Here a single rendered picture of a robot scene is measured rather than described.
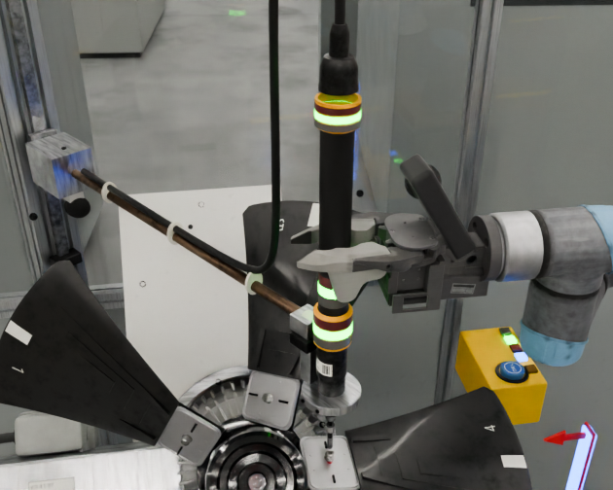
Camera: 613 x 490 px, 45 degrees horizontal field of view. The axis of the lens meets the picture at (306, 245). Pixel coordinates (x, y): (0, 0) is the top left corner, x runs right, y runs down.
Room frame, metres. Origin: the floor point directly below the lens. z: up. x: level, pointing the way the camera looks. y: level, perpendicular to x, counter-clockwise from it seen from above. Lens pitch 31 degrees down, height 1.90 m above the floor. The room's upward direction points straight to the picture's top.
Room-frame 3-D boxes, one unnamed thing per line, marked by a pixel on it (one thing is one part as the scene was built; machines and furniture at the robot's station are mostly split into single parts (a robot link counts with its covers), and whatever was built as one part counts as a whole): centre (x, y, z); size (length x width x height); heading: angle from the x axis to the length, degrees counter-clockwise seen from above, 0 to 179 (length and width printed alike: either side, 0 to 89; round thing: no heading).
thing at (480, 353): (1.00, -0.34, 1.02); 0.16 x 0.10 x 0.11; 9
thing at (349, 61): (0.65, -0.03, 1.50); 0.04 x 0.04 x 0.46
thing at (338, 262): (0.63, -0.04, 1.48); 0.09 x 0.03 x 0.06; 109
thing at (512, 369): (0.95, -0.35, 1.08); 0.04 x 0.04 x 0.02
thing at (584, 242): (0.69, -0.30, 1.48); 0.11 x 0.08 x 0.09; 99
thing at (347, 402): (0.66, -0.02, 1.35); 0.09 x 0.07 x 0.10; 44
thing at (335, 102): (0.65, -0.03, 1.65); 0.04 x 0.04 x 0.03
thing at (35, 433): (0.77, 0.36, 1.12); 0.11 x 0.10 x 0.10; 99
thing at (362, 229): (0.68, -0.03, 1.48); 0.09 x 0.03 x 0.06; 89
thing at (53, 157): (1.10, 0.40, 1.39); 0.10 x 0.07 x 0.08; 44
